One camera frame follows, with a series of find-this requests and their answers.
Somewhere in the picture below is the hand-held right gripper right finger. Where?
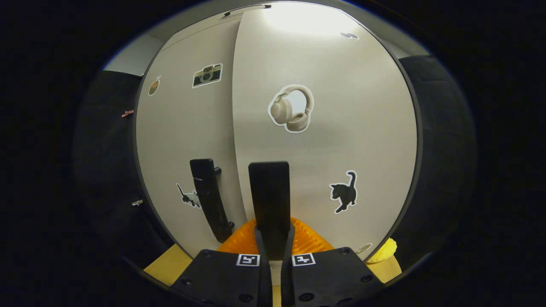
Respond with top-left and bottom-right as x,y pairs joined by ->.
281,217 -> 385,307

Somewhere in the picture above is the beige cabinet door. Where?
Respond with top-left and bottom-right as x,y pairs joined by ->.
136,17 -> 248,258
232,2 -> 418,261

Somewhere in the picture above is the yellow cloth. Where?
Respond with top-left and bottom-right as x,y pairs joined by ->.
367,238 -> 398,264

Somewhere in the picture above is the beige cabinet top drawer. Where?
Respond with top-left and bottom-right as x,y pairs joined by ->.
159,2 -> 273,52

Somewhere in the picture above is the beige double-door shoe cabinet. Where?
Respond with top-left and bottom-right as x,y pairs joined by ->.
132,0 -> 424,273

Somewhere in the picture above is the black door handle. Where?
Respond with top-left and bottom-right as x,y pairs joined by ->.
190,159 -> 235,243
249,161 -> 291,261

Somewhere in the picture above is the black drawer handle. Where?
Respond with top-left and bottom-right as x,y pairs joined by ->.
223,4 -> 272,17

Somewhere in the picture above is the black backdrop cloth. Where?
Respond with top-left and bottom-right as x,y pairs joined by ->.
73,70 -> 171,267
392,55 -> 477,270

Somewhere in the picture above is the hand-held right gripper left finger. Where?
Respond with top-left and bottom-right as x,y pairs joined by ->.
170,218 -> 274,307

